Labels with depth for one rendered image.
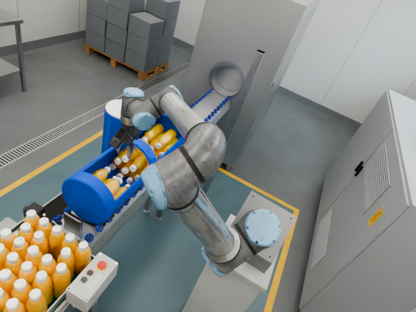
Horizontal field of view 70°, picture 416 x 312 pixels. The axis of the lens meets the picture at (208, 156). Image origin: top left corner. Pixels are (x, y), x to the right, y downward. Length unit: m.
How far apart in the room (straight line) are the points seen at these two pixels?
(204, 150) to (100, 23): 4.78
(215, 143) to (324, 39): 5.43
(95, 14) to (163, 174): 4.83
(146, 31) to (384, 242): 4.06
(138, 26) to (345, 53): 3.59
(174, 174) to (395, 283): 1.96
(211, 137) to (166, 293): 1.98
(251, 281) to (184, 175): 0.91
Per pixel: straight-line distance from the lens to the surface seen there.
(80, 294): 1.37
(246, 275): 1.55
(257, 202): 1.53
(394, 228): 2.14
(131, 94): 1.36
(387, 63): 6.19
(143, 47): 5.01
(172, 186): 0.75
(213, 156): 0.76
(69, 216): 1.64
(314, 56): 6.18
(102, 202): 1.53
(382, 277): 2.43
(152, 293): 2.61
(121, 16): 5.14
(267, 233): 1.25
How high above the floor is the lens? 2.34
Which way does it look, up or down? 37 degrees down
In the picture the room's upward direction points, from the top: 20 degrees clockwise
